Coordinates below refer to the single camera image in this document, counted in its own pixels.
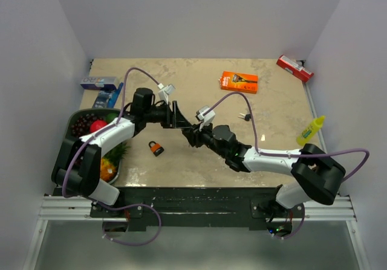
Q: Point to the orange toy pineapple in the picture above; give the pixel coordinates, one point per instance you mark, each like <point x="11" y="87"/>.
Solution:
<point x="110" y="162"/>

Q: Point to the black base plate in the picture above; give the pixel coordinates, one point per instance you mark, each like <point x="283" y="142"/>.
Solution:
<point x="254" y="208"/>

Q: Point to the red apple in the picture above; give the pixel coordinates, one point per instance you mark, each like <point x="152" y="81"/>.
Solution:
<point x="97" y="125"/>

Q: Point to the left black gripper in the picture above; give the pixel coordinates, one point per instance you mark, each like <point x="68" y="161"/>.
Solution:
<point x="174" y="118"/>

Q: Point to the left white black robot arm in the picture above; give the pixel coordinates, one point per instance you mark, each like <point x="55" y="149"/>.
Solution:
<point x="77" y="168"/>

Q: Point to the orange razor box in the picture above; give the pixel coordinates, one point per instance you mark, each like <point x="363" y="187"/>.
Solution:
<point x="239" y="82"/>

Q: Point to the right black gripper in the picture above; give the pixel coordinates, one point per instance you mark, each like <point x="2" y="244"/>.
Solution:
<point x="194" y="134"/>

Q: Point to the yellow glue bottle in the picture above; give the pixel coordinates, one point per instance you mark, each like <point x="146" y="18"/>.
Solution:
<point x="310" y="131"/>

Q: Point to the grey fruit tray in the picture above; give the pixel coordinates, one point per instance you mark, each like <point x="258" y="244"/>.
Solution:
<point x="68" y="125"/>

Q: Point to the green lime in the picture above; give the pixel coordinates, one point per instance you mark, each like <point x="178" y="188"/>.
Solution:
<point x="110" y="117"/>

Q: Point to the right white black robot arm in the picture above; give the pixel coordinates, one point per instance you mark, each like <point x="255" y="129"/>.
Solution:
<point x="317" y="177"/>

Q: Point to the orange black padlock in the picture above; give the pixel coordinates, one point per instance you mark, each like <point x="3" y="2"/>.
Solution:
<point x="155" y="148"/>

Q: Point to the white blue toothpaste box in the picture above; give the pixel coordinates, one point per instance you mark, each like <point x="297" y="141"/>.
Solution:
<point x="100" y="83"/>

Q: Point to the red box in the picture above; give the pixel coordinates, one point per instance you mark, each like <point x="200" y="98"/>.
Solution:
<point x="295" y="69"/>

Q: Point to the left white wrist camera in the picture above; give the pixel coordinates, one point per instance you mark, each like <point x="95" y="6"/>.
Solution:
<point x="165" y="91"/>

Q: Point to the dark red grape bunch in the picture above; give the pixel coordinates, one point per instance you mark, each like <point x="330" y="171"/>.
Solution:
<point x="82" y="125"/>

